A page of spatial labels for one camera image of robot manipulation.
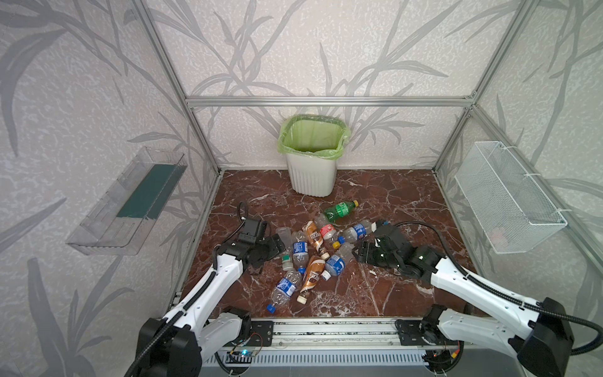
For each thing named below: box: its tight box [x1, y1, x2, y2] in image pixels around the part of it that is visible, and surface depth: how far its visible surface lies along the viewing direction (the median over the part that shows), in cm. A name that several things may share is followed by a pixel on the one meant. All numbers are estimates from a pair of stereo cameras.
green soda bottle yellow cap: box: [323, 200, 359, 224], surface depth 101 cm
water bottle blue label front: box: [266, 270, 304, 314], surface depth 82 cm
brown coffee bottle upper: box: [303, 220, 331, 261], surface depth 93 cm
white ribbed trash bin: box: [285, 153, 337, 198], surface depth 98 cm
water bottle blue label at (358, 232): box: [343, 219, 373, 244], surface depth 96 cm
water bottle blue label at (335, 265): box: [321, 242, 357, 282], surface depth 85 cm
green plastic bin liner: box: [277, 113, 352, 161], surface depth 103 cm
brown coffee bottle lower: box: [296, 256, 326, 304], surface depth 83 cm
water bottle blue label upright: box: [292, 230, 309, 275], surface depth 88 cm
